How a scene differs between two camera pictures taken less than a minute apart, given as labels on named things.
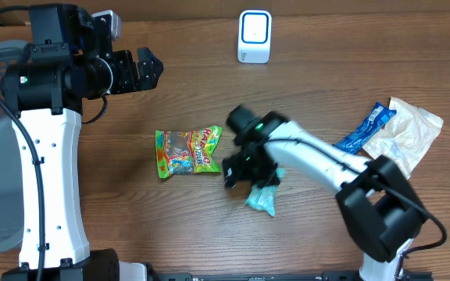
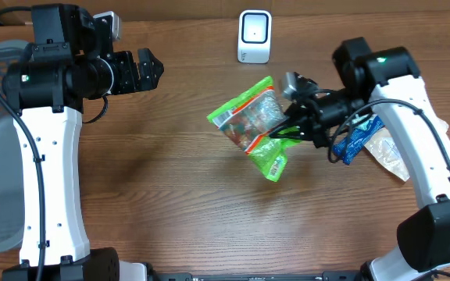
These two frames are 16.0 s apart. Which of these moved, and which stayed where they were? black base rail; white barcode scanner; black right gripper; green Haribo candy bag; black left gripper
Moved: black right gripper; green Haribo candy bag
Stayed: black base rail; black left gripper; white barcode scanner
